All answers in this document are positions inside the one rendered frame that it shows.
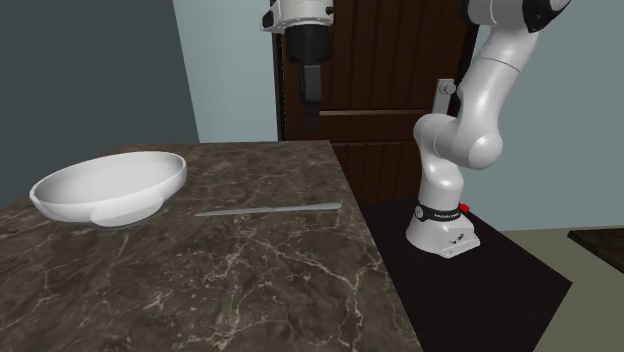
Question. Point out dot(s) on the white bowl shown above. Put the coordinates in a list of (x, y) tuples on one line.
[(105, 187)]

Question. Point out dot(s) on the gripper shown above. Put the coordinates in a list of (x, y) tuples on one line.
[(309, 43)]

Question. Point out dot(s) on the dark brown wooden door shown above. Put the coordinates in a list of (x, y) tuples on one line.
[(385, 73)]

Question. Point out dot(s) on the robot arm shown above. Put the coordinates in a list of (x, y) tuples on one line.
[(480, 107)]

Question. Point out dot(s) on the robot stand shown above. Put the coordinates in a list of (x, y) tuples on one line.
[(468, 297)]

